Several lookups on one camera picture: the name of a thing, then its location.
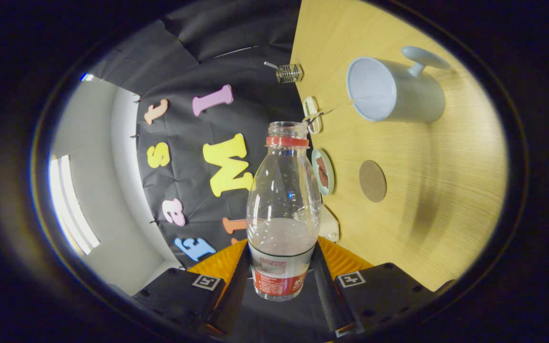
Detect black backdrop cloth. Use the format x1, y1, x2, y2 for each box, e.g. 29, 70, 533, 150
86, 0, 325, 270

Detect brown meat pieces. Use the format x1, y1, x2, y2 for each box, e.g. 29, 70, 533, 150
316, 157, 329, 188

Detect long ceiling light panel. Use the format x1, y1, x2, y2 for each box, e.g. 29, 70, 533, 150
48, 155, 101, 255

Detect small glass jar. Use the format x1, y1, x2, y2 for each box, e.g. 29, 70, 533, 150
276, 63, 304, 84

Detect white divided dish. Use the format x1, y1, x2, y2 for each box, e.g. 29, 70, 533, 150
302, 96, 323, 134

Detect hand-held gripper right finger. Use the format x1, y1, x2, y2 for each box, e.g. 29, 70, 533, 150
312, 237, 439, 339

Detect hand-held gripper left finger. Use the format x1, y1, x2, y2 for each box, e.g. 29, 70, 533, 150
134, 238, 251, 336

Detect wooden table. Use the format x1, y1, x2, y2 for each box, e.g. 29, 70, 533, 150
290, 0, 508, 292

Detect round brown coaster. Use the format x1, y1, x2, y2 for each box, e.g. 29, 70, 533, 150
359, 160, 387, 203

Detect pale blue plate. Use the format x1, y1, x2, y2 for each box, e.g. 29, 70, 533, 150
311, 149, 336, 197

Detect white toaster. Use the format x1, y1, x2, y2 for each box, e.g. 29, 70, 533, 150
320, 205, 340, 242

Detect white cup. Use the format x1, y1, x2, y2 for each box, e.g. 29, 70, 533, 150
346, 46, 452, 124

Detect clear plastic juice bottle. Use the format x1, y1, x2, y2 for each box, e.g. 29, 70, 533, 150
246, 121, 323, 302

